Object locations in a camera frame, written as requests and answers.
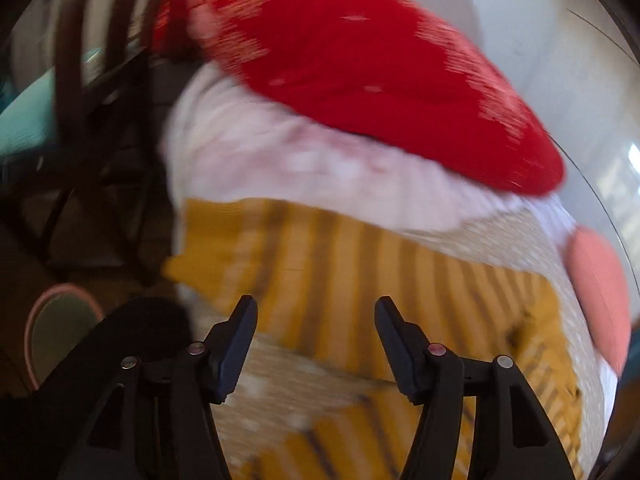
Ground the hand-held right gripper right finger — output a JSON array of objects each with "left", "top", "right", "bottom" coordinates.
[{"left": 374, "top": 296, "right": 576, "bottom": 480}]

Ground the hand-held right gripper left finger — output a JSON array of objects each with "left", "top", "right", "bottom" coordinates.
[{"left": 57, "top": 295, "right": 259, "bottom": 480}]

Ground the yellow striped shirt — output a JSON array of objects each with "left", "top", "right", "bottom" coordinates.
[{"left": 165, "top": 197, "right": 586, "bottom": 480}]

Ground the beige dotted blanket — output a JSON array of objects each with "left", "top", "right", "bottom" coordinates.
[{"left": 185, "top": 207, "right": 618, "bottom": 480}]

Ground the pink rimmed round bowl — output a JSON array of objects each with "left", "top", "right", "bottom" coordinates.
[{"left": 24, "top": 282, "right": 106, "bottom": 391}]

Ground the coral ribbed pillow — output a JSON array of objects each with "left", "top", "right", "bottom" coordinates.
[{"left": 562, "top": 227, "right": 632, "bottom": 376}]

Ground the red patterned pillow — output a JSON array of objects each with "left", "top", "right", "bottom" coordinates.
[{"left": 152, "top": 0, "right": 566, "bottom": 197}]

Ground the teal cloth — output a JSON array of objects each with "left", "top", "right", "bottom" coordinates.
[{"left": 0, "top": 67, "right": 58, "bottom": 158}]

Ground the dark wooden chair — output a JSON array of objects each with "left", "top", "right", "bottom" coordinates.
[{"left": 47, "top": 0, "right": 177, "bottom": 286}]

